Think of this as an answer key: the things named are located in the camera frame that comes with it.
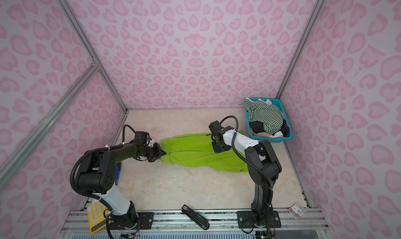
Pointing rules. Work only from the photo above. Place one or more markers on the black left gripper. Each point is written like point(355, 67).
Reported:
point(160, 153)

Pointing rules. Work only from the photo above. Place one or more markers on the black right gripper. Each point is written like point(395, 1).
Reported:
point(223, 149)

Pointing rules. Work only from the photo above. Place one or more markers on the lime green shorts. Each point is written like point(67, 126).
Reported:
point(196, 150)

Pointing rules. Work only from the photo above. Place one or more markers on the green white striped shirt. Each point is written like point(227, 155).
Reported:
point(266, 112)

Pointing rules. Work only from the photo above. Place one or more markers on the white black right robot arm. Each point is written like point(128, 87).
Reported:
point(262, 163)

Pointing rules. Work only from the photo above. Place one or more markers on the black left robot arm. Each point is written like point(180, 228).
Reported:
point(93, 176)

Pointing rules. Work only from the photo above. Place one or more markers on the teal plastic laundry basket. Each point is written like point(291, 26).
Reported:
point(271, 139)

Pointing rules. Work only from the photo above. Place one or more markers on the blue stapler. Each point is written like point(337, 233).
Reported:
point(118, 167)

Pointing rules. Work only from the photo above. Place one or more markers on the black garment in basket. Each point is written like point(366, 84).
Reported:
point(259, 127)

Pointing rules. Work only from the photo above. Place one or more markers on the black stapler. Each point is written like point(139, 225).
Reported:
point(196, 217)

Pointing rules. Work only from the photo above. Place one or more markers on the yellow calculator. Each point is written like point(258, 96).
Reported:
point(95, 215)

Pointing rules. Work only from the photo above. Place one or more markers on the small white red box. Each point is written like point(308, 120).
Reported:
point(296, 210)

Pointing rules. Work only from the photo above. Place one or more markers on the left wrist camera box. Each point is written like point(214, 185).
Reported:
point(143, 138)

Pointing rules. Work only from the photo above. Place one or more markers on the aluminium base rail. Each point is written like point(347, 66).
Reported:
point(226, 220)

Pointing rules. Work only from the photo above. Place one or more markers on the aluminium frame corner post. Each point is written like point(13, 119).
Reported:
point(46, 61)

